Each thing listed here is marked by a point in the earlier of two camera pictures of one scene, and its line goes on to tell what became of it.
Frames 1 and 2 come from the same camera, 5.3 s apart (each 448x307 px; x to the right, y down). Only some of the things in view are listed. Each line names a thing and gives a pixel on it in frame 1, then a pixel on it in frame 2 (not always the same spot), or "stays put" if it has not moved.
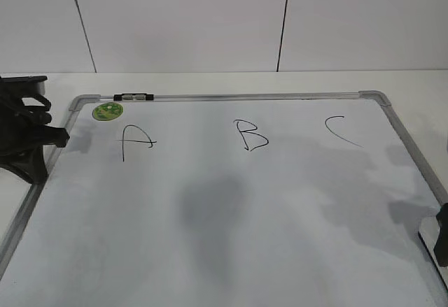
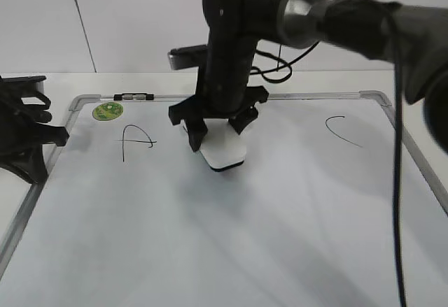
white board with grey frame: x=253 y=199 stays put
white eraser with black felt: x=428 y=233 → x=222 y=147
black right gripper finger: x=441 y=249 → x=197 y=130
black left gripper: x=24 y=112 stays put
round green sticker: x=107 y=111 stays put
